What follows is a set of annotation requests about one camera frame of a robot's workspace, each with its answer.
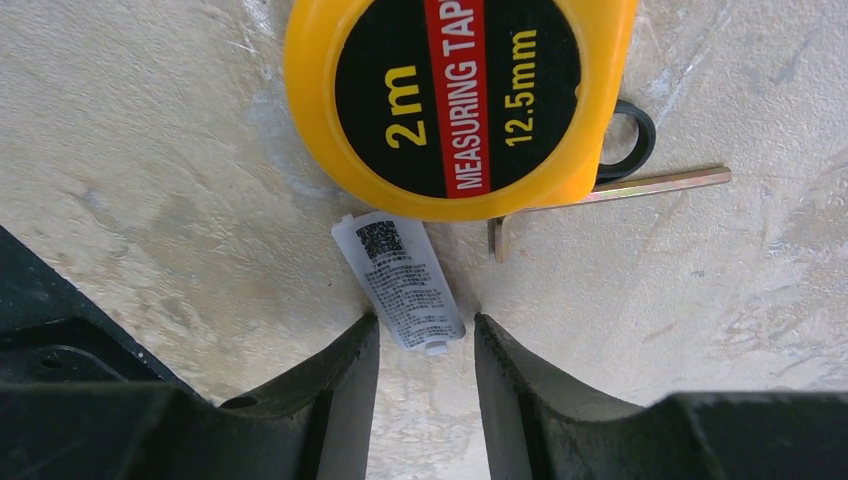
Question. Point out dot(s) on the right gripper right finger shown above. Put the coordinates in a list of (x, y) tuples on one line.
[(540, 422)]

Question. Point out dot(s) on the large hex key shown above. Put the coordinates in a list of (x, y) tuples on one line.
[(499, 228)]

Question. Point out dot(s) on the remote battery cover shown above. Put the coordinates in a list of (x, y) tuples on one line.
[(394, 261)]

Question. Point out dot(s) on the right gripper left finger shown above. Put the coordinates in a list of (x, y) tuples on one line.
[(311, 422)]

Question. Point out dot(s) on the yellow tape measure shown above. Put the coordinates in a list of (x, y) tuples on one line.
[(451, 111)]

